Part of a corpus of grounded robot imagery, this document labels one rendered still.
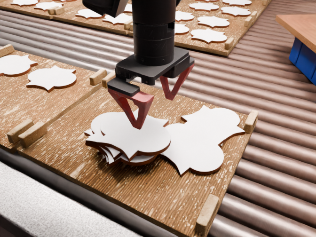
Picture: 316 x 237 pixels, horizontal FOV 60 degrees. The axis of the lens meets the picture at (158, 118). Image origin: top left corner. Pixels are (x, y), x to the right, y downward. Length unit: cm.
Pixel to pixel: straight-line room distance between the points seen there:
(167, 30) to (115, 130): 23
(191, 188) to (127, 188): 11
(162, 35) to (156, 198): 27
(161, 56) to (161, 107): 32
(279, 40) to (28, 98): 94
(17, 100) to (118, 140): 37
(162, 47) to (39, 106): 45
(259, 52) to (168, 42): 75
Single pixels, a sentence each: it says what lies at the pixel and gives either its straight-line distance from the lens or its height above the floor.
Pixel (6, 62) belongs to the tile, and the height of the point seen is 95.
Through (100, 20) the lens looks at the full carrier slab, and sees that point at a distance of 130.
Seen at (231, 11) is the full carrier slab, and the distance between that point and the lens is 140.
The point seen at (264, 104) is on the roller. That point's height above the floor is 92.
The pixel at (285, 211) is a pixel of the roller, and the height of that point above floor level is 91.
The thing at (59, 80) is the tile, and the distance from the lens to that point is 82.
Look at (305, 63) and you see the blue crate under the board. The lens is 96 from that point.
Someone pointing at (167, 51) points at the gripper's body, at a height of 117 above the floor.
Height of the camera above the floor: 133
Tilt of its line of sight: 38 degrees down
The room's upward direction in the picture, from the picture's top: straight up
